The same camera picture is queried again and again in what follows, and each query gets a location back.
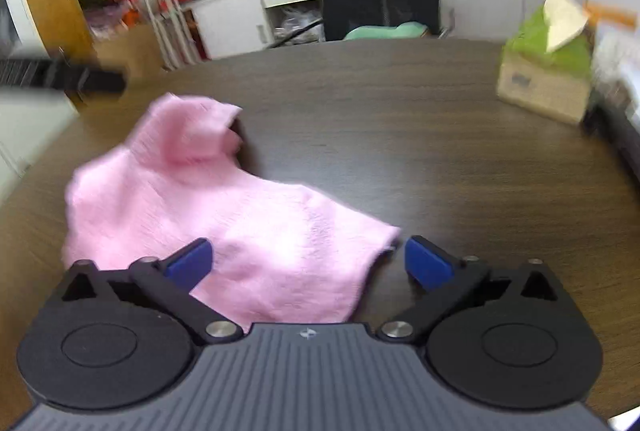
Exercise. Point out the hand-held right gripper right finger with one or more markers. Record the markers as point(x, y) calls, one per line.
point(425, 263)

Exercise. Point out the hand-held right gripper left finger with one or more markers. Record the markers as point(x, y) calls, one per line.
point(187, 261)

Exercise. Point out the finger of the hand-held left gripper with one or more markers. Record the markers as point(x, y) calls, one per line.
point(75, 78)

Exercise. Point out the pink towel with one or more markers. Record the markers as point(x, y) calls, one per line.
point(210, 216)

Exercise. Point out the white cabinet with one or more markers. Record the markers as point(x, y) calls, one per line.
point(240, 18)

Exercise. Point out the green seat cushion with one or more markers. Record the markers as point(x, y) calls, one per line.
point(387, 31)

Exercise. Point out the cardboard tissue box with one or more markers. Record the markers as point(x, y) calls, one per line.
point(547, 61)

